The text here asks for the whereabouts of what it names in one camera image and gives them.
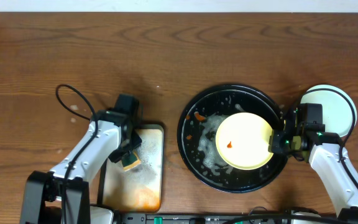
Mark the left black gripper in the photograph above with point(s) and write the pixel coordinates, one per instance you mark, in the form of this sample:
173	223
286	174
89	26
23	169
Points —
124	152

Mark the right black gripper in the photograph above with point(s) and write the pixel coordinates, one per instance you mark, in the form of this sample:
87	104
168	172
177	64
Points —
277	142

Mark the black round tray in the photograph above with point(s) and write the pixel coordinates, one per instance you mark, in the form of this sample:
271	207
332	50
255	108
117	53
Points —
196	134

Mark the black rectangular soapy tray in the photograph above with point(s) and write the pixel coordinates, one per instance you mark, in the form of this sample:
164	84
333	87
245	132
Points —
137	189

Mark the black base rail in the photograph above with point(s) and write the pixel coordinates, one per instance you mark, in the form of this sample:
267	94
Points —
179	218

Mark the light blue plate top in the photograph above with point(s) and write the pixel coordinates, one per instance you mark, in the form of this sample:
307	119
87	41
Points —
337	114

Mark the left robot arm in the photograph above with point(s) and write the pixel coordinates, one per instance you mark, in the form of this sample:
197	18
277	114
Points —
62	195

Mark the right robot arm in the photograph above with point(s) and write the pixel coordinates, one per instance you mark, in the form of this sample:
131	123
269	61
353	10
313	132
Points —
328	158

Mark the yellow plate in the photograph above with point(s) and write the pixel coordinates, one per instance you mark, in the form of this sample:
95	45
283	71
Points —
242	141

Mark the orange green sponge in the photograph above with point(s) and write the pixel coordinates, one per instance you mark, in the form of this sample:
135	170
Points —
130	161

